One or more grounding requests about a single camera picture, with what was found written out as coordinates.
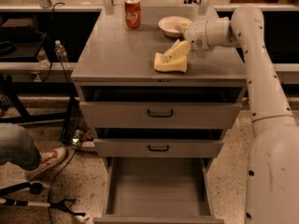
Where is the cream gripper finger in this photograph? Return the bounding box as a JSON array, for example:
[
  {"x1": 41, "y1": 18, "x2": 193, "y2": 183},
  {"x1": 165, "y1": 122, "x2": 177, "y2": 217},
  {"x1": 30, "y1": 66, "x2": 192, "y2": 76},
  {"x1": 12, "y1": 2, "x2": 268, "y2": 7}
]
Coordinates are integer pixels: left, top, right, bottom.
[
  {"x1": 163, "y1": 39, "x2": 191, "y2": 62},
  {"x1": 176, "y1": 21, "x2": 189, "y2": 33}
]

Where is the yellow sponge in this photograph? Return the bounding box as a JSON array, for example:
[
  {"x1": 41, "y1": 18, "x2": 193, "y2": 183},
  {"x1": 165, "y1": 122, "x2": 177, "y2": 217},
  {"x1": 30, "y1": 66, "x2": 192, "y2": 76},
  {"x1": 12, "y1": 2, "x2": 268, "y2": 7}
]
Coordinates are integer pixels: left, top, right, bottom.
[{"x1": 154, "y1": 53, "x2": 187, "y2": 73}]

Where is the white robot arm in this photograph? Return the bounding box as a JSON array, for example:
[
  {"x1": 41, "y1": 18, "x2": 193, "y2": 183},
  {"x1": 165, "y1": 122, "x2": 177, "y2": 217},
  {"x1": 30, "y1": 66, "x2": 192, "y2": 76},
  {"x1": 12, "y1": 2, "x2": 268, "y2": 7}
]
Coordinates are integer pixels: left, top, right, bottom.
[{"x1": 164, "y1": 5, "x2": 299, "y2": 224}]

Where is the grey drawer cabinet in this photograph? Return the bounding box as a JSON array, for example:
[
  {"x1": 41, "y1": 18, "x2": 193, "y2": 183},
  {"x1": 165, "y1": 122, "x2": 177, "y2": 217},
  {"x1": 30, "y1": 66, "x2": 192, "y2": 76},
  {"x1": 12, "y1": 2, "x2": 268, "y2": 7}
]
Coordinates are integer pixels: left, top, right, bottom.
[{"x1": 70, "y1": 5, "x2": 252, "y2": 224}]

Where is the grey top drawer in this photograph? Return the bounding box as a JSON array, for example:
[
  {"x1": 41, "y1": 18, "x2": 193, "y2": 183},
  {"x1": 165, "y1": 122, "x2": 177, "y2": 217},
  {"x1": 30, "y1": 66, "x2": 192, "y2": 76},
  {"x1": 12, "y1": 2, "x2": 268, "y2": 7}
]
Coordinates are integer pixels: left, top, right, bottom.
[{"x1": 79, "y1": 102, "x2": 241, "y2": 129}]

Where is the grey middle drawer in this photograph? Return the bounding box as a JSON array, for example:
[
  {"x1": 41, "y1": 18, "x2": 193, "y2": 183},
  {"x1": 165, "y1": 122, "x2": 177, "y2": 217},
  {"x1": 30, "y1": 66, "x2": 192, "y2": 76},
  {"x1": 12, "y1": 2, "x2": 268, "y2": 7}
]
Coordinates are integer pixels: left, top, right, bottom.
[{"x1": 93, "y1": 138, "x2": 223, "y2": 158}]

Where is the grey open bottom drawer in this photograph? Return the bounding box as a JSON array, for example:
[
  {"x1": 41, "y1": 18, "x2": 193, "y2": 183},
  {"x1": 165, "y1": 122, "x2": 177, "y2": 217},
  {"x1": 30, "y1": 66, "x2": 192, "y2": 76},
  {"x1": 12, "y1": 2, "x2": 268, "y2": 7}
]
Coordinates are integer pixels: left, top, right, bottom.
[{"x1": 93, "y1": 158, "x2": 224, "y2": 224}]

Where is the white bowl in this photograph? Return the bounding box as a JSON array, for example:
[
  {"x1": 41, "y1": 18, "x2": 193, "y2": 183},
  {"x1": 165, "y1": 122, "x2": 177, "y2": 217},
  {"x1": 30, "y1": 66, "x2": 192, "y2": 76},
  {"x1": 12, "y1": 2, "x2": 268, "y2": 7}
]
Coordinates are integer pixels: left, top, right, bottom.
[{"x1": 158, "y1": 16, "x2": 192, "y2": 38}]

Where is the red soda can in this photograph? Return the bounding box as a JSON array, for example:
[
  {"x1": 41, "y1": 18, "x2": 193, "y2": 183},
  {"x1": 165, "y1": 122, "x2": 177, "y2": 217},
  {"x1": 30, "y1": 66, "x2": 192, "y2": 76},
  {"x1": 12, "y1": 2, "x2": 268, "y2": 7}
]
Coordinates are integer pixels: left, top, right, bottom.
[{"x1": 124, "y1": 0, "x2": 141, "y2": 29}]

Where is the clear water bottle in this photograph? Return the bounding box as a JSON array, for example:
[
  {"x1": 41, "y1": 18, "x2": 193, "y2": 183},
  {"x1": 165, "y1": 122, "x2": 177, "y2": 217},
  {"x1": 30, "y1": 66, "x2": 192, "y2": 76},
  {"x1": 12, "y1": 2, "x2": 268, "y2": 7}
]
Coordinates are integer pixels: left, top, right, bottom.
[{"x1": 55, "y1": 40, "x2": 69, "y2": 64}]

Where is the black side table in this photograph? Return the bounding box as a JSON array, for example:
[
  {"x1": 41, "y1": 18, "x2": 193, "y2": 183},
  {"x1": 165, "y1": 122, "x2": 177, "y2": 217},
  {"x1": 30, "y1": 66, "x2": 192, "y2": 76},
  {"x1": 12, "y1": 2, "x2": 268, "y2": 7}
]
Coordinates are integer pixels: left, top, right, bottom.
[{"x1": 0, "y1": 18, "x2": 77, "y2": 141}]

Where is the white red sneaker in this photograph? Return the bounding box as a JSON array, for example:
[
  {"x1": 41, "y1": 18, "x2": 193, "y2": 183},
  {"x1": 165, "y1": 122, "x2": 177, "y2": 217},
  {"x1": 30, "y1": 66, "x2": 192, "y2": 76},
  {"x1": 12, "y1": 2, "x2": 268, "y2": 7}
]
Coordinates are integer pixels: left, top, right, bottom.
[{"x1": 23, "y1": 147, "x2": 67, "y2": 181}]

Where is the blue jeans leg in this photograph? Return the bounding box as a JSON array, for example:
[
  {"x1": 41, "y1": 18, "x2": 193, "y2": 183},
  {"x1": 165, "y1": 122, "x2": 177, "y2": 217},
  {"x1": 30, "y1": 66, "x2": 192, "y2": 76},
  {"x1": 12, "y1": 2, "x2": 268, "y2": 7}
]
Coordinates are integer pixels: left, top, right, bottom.
[{"x1": 0, "y1": 123, "x2": 41, "y2": 171}]

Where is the black white tripod stand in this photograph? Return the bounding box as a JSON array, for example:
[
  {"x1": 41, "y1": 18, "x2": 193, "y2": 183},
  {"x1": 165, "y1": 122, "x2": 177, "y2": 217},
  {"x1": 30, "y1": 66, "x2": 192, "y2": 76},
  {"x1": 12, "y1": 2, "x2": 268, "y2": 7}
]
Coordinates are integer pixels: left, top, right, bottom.
[{"x1": 0, "y1": 182, "x2": 86, "y2": 217}]

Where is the black floor cable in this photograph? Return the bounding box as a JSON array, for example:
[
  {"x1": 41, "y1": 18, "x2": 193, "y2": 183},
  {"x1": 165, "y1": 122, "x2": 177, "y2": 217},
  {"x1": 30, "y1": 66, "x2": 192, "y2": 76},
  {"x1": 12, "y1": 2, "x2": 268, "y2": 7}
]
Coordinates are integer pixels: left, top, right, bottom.
[{"x1": 46, "y1": 147, "x2": 78, "y2": 224}]

